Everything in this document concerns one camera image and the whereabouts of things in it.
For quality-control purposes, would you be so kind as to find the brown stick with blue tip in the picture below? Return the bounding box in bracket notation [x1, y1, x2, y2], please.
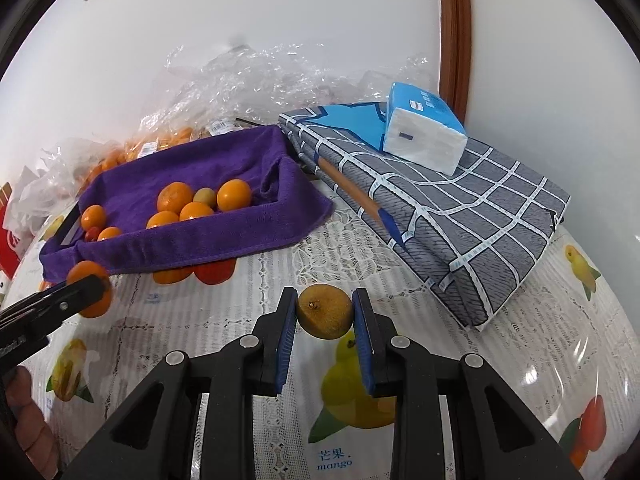
[317, 156, 407, 250]

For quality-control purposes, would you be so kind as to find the folded grey plaid sheet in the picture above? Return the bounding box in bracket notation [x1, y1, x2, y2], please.
[277, 102, 571, 332]

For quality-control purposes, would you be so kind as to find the white plastic bag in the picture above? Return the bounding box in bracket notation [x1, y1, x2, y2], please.
[10, 164, 57, 236]

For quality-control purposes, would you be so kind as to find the yellowish brown orange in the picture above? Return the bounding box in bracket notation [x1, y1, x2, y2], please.
[296, 284, 354, 340]

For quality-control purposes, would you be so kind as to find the blue white tissue pack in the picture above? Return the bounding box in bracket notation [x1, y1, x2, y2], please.
[382, 81, 468, 177]

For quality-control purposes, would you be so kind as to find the large orange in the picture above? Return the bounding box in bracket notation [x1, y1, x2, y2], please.
[156, 181, 195, 213]

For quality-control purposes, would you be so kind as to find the fruit print lace tablecloth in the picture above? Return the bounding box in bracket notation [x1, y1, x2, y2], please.
[0, 200, 640, 480]

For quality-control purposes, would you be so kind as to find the person's left hand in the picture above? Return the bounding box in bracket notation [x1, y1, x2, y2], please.
[6, 365, 62, 480]

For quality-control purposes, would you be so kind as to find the black tray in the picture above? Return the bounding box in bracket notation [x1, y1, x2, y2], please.
[45, 202, 85, 252]

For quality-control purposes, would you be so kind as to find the red and white package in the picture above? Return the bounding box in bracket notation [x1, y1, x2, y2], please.
[0, 182, 24, 281]

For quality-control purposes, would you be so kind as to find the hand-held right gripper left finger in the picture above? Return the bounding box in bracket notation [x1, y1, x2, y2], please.
[60, 287, 298, 480]

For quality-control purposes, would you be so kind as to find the clear crinkled plastic bag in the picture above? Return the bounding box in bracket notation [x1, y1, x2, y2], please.
[140, 45, 436, 131]

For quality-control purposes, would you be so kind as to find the pile of bagged oranges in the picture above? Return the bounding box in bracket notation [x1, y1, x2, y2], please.
[75, 125, 211, 196]

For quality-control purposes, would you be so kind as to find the brown wooden door frame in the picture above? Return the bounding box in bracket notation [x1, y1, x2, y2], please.
[435, 0, 473, 126]

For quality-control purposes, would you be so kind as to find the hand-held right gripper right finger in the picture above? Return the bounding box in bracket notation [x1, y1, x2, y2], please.
[351, 287, 583, 480]

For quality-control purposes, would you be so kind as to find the purple towel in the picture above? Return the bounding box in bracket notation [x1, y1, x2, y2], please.
[39, 125, 335, 283]

